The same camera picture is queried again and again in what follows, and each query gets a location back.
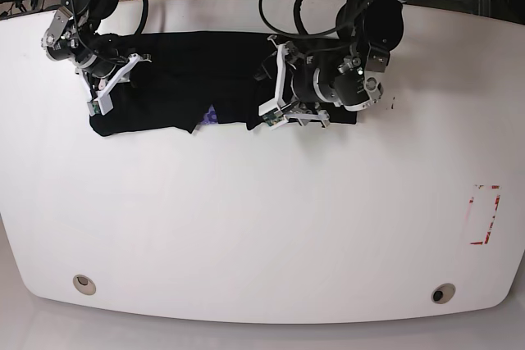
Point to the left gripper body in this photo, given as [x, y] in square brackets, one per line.
[294, 92]

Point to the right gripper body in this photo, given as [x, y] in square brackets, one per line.
[97, 70]

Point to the black T-shirt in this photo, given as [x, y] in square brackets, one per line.
[190, 75]

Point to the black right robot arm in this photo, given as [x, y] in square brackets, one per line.
[73, 36]

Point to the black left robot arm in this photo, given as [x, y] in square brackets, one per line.
[330, 76]

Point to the red tape rectangle marking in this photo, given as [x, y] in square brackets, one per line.
[482, 209]

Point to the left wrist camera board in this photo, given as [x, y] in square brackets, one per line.
[275, 119]

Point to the left table cable grommet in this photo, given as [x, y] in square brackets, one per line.
[84, 285]

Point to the table cable grommet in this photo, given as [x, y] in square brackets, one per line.
[84, 285]
[443, 293]

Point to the right table cable grommet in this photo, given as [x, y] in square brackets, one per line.
[443, 293]

